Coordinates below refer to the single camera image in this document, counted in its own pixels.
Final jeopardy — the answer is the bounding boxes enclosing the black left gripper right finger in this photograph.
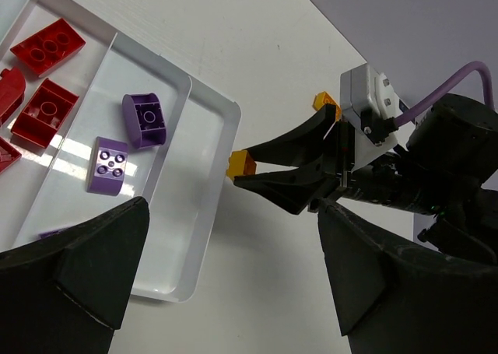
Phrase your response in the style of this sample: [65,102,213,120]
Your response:
[317,204,497,353]

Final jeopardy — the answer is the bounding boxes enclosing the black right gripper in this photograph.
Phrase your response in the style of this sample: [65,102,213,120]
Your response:
[233,105,432,215]

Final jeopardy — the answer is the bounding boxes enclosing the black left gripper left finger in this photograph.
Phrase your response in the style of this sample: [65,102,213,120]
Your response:
[1,197,149,353]

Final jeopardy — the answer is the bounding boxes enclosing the small orange lego brick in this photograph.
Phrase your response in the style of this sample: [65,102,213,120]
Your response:
[226,149,257,181]

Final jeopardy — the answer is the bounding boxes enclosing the orange 2x3 lego brick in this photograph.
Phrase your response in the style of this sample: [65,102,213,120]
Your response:
[312,91,342,121]

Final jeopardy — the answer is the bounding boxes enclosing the purple lego brick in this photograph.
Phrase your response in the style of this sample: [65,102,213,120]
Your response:
[86,136,128,196]

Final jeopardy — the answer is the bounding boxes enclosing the purple paw print lego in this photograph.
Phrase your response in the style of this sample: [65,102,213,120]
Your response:
[121,93,167,149]

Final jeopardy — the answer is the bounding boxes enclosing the red rounded lego piece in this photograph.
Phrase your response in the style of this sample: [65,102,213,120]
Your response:
[11,79,79,149]

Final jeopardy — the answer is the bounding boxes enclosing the red 2x4 lego brick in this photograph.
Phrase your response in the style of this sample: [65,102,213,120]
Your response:
[10,18,86,78]

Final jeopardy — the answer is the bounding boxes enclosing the red curved lego brick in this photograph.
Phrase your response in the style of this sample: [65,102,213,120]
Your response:
[0,67,26,125]

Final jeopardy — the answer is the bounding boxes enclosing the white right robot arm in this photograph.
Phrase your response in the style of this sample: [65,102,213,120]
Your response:
[227,93,497,265]

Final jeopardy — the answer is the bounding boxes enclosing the white divided sorting tray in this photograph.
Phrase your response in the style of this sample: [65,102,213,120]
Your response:
[1,0,240,303]

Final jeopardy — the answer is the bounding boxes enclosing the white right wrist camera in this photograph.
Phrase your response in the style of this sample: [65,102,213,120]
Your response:
[340,63,400,171]

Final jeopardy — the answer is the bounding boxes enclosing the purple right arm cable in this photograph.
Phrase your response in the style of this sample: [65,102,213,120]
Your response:
[391,60,496,128]

